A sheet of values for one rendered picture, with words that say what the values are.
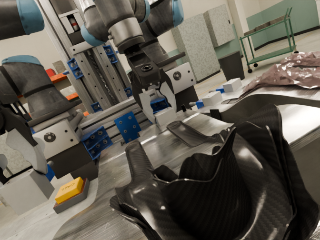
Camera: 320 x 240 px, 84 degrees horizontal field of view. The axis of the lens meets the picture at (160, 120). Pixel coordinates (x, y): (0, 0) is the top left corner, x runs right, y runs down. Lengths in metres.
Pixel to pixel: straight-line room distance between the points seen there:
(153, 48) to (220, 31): 6.43
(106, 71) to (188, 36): 5.38
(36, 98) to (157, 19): 0.56
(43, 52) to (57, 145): 5.23
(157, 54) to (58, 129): 0.49
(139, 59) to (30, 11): 0.25
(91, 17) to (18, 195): 0.49
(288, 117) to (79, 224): 0.21
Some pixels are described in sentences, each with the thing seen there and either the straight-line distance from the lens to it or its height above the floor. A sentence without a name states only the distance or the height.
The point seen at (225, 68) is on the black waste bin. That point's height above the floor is 0.37.
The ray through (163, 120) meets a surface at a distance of 0.45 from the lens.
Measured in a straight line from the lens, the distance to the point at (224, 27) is 7.35.
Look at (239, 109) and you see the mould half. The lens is 0.45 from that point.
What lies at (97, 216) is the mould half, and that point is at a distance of 0.18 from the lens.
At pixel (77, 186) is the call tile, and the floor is 0.83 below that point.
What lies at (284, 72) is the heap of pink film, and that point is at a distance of 0.43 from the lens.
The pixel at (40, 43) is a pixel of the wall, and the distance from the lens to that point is 5.91.
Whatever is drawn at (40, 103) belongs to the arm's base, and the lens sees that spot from 0.81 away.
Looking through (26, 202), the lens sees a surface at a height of 0.92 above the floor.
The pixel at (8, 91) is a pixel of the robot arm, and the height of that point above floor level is 1.16.
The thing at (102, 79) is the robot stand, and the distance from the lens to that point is 0.91.
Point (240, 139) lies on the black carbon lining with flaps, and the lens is 0.22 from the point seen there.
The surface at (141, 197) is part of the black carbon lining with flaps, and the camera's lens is 0.20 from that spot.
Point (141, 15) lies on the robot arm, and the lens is 0.57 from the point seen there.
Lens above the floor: 1.03
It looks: 15 degrees down
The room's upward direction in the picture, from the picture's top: 25 degrees counter-clockwise
